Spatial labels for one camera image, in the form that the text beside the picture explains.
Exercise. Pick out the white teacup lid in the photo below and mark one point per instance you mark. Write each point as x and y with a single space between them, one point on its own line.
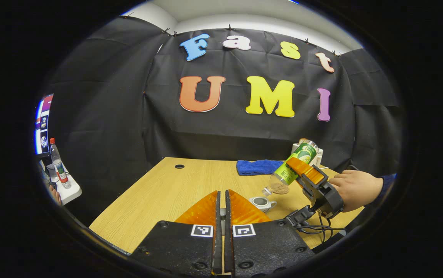
223 211

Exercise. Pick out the white side table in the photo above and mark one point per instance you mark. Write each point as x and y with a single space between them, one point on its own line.
69 189

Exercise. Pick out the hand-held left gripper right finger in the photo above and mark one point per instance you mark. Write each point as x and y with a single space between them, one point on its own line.
228 239

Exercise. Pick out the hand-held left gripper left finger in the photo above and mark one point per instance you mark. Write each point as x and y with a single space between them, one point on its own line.
217 235

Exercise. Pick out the white toaster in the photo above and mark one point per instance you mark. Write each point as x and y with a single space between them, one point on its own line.
320 156

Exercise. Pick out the blue towel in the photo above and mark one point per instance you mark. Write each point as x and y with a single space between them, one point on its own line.
258 167

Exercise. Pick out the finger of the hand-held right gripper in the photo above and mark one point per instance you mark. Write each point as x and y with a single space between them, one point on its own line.
306 172

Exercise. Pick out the clear bottle red label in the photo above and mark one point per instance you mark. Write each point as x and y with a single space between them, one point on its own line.
59 166

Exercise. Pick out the clear water bottle green label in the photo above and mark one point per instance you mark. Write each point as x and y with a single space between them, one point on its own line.
295 164

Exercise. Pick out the black backdrop cloth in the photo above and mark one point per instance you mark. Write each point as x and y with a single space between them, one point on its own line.
244 131

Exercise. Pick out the white teacup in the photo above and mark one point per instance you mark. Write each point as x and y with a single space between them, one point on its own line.
262 203

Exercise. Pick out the computer monitor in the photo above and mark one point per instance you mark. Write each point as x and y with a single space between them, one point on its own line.
43 123

